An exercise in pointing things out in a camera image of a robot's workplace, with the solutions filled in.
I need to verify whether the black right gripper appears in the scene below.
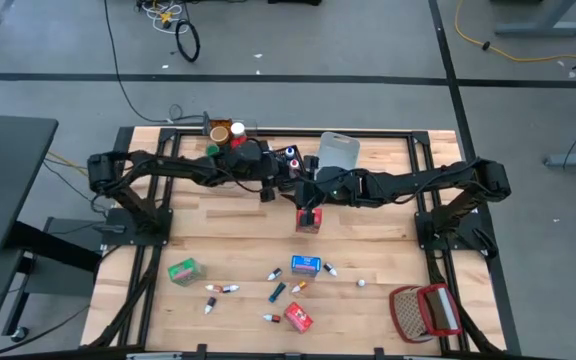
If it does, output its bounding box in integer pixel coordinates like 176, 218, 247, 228
295, 169, 352, 226

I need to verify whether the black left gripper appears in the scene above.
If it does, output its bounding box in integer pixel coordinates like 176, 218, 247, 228
227, 142, 289, 191

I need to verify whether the red Froot Loops cereal box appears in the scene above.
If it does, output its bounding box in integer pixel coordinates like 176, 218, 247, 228
283, 301, 315, 335
295, 207, 324, 235

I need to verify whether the brown spice jar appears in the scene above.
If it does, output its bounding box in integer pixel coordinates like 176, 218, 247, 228
209, 125, 232, 147

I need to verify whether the blue Rice Krispies cereal box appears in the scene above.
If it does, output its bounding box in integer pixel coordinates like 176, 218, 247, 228
290, 254, 323, 278

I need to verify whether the green cereal box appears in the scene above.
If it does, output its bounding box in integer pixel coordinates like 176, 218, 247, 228
166, 257, 207, 288

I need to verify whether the clear plastic bin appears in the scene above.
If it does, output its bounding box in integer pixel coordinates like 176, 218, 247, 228
201, 116, 262, 192

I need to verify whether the black plastic basket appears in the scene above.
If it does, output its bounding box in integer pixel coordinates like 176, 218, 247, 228
267, 143, 309, 194

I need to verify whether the translucent white plastic bin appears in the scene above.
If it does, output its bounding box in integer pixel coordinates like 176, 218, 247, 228
316, 131, 362, 176

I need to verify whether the blue food colouring tube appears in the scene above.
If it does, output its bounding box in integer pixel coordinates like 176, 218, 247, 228
267, 281, 288, 304

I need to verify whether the red rimmed mesh strainer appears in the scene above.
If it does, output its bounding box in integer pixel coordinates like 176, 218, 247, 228
388, 285, 432, 344

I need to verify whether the red framed rectangular container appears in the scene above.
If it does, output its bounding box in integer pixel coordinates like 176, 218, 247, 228
416, 283, 464, 337

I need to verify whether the black desk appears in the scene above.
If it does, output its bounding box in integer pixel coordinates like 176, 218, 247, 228
0, 112, 60, 256

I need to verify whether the grey desk leg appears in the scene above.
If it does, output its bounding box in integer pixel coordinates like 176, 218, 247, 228
490, 0, 576, 39

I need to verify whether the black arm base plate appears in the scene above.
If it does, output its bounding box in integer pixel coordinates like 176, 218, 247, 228
414, 209, 493, 251
101, 207, 174, 247

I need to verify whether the black cable coil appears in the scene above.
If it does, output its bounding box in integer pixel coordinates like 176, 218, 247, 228
174, 18, 202, 64

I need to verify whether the long black floor cable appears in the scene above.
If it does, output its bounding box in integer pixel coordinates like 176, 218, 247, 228
102, 0, 213, 137

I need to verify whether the white yellow cable bundle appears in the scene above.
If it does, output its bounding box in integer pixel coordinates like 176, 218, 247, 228
136, 0, 189, 35

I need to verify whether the black desk leg frame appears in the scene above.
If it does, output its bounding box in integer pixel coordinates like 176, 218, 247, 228
0, 217, 107, 344

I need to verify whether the yellow extension cable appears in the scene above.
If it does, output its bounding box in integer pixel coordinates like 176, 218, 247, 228
453, 0, 576, 65

